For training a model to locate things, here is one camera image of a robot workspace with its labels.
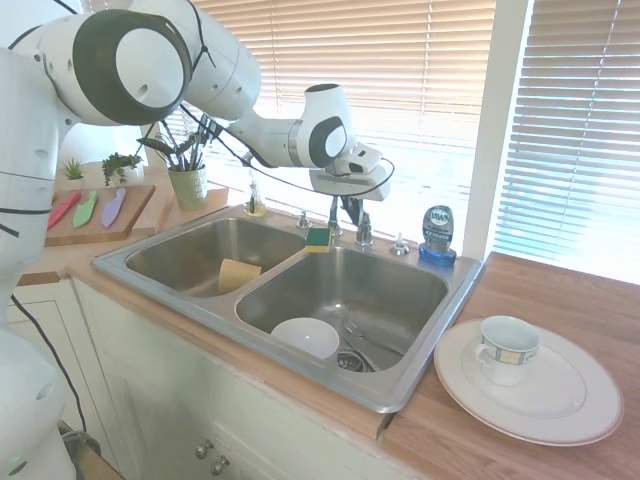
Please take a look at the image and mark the white dinner plate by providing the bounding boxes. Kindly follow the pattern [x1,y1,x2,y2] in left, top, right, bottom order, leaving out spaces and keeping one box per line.
[432,317,626,448]

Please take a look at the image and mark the metal drain strainer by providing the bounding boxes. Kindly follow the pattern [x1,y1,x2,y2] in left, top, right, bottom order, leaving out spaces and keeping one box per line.
[335,349,377,374]

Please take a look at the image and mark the stainless steel double sink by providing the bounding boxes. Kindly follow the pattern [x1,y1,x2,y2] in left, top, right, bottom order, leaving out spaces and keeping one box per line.
[91,203,486,416]

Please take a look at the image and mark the black camera cable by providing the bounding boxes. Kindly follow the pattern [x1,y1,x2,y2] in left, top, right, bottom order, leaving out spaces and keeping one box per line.
[177,0,396,199]

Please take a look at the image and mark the tall window blind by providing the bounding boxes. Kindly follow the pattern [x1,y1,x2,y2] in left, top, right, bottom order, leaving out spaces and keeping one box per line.
[491,0,640,287]

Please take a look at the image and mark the green pot with plant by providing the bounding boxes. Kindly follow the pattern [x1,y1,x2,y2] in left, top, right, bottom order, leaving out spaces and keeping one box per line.
[135,118,222,213]

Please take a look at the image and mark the yellow sponge in sink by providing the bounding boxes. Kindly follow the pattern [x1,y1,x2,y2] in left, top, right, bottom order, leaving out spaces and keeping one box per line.
[217,257,263,297]

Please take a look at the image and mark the small spiky succulent plant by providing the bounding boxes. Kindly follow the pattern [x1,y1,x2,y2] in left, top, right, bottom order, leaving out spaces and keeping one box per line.
[59,156,87,192]

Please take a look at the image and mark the yellow and green sponge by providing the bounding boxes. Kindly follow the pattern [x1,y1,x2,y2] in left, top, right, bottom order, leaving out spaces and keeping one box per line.
[305,226,334,255]

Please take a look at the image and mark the small leafy potted plant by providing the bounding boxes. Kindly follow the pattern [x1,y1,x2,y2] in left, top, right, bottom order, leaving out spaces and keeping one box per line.
[100,151,147,189]

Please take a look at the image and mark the red plastic knife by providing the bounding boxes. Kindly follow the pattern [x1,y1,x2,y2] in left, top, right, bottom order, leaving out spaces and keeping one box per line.
[47,190,83,231]

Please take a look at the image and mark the blue dish soap bottle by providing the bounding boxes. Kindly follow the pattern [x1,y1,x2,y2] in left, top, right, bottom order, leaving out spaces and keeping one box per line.
[417,204,459,268]

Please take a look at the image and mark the white bowl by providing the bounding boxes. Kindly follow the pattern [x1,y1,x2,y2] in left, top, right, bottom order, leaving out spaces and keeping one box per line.
[269,316,342,362]

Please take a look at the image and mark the green plastic knife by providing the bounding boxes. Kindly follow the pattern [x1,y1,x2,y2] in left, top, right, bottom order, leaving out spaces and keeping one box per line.
[72,189,101,230]

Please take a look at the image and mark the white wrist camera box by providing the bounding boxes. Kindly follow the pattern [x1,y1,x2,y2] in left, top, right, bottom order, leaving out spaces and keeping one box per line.
[333,140,384,178]

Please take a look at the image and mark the silver fork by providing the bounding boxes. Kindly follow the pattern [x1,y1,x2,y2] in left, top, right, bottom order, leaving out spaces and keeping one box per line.
[342,319,404,359]

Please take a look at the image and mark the purple plastic knife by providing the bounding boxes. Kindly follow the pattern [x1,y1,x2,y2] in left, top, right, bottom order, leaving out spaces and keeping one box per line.
[100,186,128,229]

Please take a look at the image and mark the white kitchen cabinet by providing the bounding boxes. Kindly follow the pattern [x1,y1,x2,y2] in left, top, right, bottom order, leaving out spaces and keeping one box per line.
[4,277,406,480]

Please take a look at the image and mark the wide window blind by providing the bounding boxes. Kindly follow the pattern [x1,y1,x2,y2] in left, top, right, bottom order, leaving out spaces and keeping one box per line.
[199,0,497,242]

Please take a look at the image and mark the black base cable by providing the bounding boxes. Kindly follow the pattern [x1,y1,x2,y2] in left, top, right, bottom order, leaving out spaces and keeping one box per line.
[8,293,87,434]

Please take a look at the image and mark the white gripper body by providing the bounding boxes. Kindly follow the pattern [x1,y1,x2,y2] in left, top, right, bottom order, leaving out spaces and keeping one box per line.
[308,164,392,203]

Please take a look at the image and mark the wooden cutting board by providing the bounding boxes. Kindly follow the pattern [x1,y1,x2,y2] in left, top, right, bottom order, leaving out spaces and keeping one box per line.
[43,184,158,248]

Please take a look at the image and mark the white patterned teacup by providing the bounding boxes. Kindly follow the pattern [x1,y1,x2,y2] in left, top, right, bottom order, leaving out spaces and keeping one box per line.
[471,314,543,388]

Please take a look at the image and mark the wooden robot stand board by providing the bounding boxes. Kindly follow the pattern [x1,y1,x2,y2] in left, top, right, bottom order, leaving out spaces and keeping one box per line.
[53,418,124,480]

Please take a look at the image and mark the small glass bottle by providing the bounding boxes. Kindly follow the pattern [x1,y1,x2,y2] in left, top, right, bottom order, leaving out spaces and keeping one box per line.
[243,180,269,218]

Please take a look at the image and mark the chrome faucet handle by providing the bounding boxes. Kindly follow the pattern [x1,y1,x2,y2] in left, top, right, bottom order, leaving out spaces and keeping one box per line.
[355,208,377,247]

